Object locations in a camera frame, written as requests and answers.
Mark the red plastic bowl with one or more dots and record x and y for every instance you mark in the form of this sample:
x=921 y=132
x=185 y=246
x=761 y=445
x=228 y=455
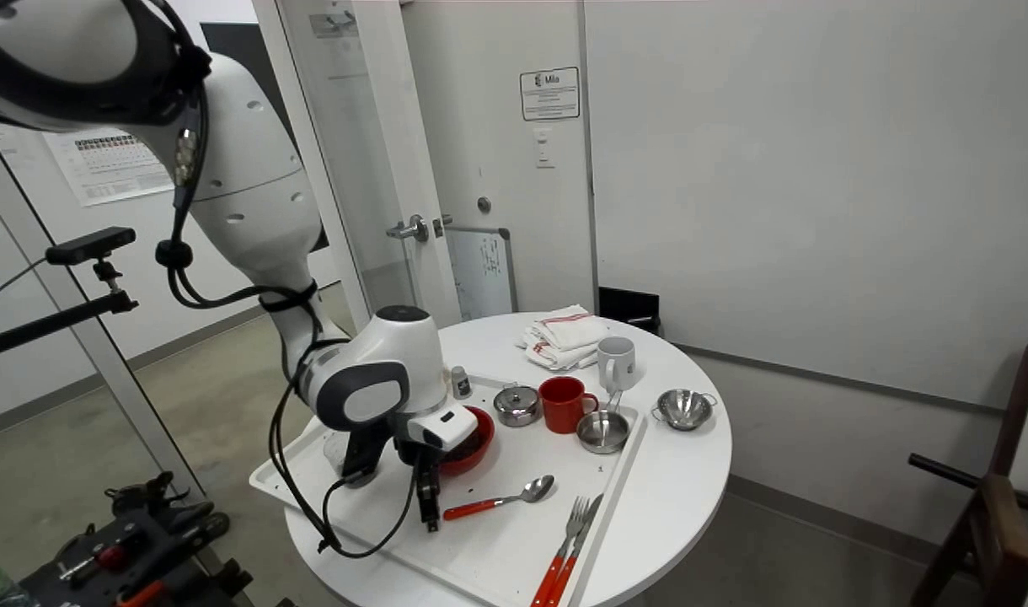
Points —
x=465 y=455

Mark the black camera stand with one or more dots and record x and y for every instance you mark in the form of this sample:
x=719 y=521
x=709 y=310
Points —
x=87 y=322

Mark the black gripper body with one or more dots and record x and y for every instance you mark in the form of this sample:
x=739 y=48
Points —
x=443 y=430

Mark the white round table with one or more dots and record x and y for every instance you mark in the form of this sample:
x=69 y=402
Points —
x=672 y=491

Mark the red handled fork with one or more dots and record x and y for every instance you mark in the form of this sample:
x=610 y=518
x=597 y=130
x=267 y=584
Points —
x=574 y=522

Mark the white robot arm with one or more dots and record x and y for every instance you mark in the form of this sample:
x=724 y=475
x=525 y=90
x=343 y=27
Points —
x=237 y=175

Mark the black box by wall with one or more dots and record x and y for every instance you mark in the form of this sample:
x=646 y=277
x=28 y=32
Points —
x=630 y=309

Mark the red mug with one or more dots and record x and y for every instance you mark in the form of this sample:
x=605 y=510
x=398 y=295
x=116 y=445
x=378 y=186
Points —
x=564 y=402

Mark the white grey mug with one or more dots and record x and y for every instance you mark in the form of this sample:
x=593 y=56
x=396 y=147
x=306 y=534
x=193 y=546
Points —
x=618 y=362

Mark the white plastic tray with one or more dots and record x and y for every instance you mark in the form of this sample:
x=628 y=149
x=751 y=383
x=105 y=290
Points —
x=371 y=546

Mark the white red striped cloth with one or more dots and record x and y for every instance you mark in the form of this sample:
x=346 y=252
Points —
x=564 y=339

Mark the small grey shaker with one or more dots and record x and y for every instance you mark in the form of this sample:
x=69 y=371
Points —
x=460 y=383

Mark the black tool pile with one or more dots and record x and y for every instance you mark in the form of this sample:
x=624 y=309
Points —
x=145 y=553

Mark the small steel bowl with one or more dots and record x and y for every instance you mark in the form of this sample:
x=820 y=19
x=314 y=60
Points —
x=683 y=409

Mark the wooden chair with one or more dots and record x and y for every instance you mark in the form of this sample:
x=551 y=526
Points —
x=992 y=530

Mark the steel dish under mug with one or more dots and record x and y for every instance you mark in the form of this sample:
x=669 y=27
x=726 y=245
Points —
x=605 y=431

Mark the white door sign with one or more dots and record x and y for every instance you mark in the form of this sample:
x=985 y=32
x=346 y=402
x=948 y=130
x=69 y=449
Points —
x=551 y=95

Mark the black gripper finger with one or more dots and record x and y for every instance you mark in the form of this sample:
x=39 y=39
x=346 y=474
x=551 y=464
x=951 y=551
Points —
x=427 y=475

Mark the door lever handle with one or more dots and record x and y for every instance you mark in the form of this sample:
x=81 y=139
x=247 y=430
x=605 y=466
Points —
x=412 y=227

